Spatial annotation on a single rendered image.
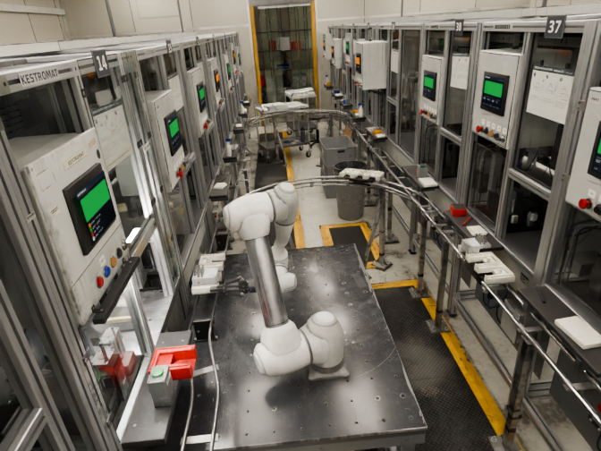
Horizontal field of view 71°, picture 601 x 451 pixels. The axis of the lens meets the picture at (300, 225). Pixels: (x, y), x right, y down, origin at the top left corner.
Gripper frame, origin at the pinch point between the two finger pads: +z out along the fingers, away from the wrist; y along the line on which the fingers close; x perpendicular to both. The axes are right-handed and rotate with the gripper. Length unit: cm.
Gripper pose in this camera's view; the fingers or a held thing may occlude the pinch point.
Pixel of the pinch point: (216, 288)
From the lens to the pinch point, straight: 224.4
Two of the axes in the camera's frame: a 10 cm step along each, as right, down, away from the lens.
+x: 0.7, 4.3, -9.0
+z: -10.0, 0.9, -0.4
